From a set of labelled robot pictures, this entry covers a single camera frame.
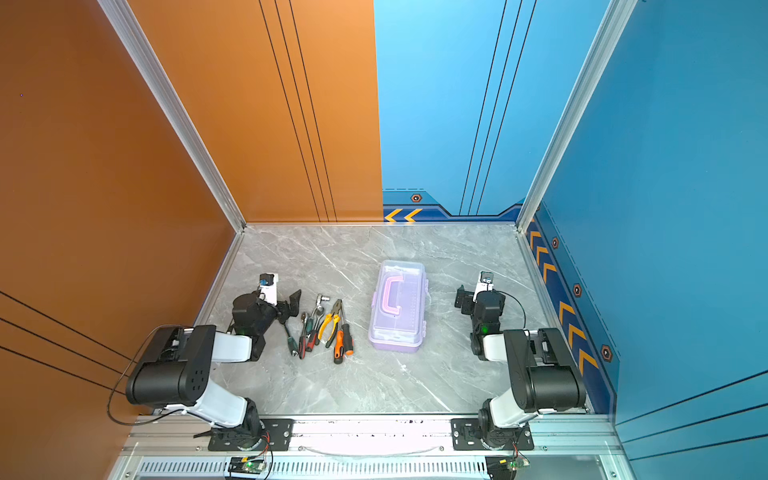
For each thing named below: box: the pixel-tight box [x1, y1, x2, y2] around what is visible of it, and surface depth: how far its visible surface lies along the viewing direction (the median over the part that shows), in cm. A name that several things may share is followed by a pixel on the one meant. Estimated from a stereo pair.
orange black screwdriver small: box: [342, 323, 355, 356], surface depth 88 cm
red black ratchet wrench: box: [298, 312, 307, 360], surface depth 89 cm
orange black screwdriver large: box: [334, 321, 345, 364], surface depth 88 cm
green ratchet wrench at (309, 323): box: [305, 308, 318, 335], surface depth 93 cm
